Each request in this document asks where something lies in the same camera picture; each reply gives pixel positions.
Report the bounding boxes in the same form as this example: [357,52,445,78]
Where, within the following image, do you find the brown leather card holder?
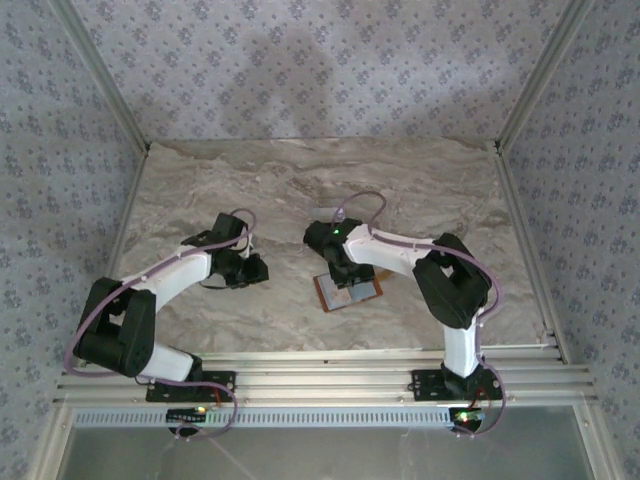
[312,268,397,314]

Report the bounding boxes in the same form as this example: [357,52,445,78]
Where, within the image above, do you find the aluminium mounting rails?
[53,348,599,407]

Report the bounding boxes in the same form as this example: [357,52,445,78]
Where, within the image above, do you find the grey metal panel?
[64,427,596,480]

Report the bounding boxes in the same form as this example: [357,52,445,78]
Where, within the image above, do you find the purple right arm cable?
[333,192,509,441]

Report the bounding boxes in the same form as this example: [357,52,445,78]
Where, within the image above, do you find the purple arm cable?
[333,192,509,441]
[63,207,257,444]

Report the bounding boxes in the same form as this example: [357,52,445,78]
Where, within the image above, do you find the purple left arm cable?
[63,207,257,444]

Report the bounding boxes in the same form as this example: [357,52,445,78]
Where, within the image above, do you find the aluminium table side rail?
[493,142,572,365]
[73,142,152,369]

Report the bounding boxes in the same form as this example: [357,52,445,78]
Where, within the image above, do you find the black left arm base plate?
[144,368,237,404]

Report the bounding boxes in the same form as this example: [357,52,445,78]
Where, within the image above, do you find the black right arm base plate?
[410,368,504,402]

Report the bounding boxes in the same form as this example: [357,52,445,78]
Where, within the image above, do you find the slotted grey cable duct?
[72,405,459,430]

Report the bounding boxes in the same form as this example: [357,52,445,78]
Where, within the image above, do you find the aluminium corner post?
[49,0,152,151]
[493,0,599,151]

